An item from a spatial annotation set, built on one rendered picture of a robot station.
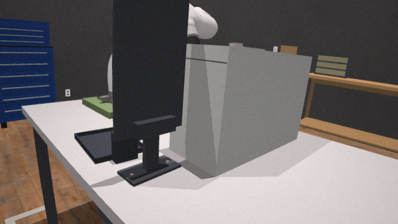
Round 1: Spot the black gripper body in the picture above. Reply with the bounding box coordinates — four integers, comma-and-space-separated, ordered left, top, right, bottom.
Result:
187, 36, 200, 44

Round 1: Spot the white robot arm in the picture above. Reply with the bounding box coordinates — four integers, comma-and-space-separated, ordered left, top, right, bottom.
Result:
101, 4, 218, 103

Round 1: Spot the small tan wooden block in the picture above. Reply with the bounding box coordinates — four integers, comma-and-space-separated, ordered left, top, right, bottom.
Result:
280, 45, 297, 55

